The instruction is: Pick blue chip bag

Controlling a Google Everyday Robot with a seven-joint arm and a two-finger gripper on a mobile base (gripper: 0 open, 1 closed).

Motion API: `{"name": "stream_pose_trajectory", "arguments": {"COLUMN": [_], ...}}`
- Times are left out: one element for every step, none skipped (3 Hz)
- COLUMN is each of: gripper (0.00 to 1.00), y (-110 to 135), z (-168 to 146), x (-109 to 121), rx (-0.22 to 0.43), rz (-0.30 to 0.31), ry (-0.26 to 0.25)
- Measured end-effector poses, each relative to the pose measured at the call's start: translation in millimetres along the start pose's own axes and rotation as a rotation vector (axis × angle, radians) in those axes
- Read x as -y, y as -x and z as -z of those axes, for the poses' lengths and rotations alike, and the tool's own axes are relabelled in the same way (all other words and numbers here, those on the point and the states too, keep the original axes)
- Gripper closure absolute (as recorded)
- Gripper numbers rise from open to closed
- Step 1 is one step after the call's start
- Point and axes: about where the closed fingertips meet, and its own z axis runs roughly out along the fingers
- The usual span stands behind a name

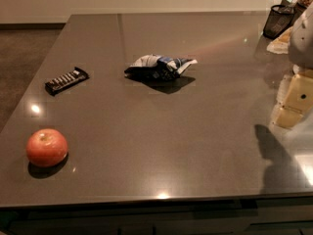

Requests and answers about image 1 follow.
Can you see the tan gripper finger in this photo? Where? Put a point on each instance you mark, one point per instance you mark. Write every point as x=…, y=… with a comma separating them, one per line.
x=294, y=99

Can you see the blue white chip bag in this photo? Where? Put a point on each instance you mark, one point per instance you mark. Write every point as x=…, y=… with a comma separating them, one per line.
x=158, y=67

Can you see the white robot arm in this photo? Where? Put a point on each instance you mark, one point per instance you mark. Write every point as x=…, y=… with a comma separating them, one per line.
x=301, y=42

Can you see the white snack package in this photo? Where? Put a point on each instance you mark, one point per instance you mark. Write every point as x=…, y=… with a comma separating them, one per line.
x=281, y=44

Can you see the black mesh pen cup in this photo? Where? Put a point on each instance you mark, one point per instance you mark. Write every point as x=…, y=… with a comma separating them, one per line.
x=278, y=21

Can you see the black candy bar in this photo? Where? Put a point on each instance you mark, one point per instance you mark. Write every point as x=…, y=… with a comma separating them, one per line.
x=63, y=82

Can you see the red apple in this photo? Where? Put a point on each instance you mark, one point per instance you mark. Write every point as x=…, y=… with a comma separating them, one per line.
x=46, y=147

